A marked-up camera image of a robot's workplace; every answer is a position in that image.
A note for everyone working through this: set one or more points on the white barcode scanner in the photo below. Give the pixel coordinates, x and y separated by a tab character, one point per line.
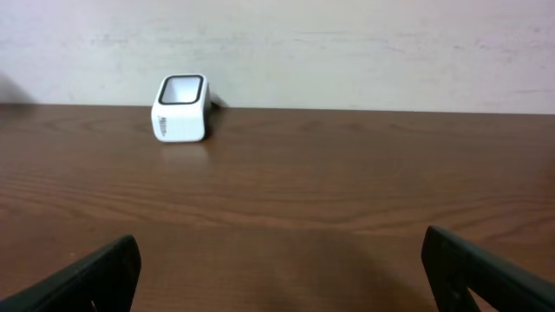
181	109

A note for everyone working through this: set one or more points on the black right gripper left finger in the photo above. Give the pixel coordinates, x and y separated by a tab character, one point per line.
104	280

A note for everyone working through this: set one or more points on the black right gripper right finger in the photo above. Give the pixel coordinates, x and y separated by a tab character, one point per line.
456	269

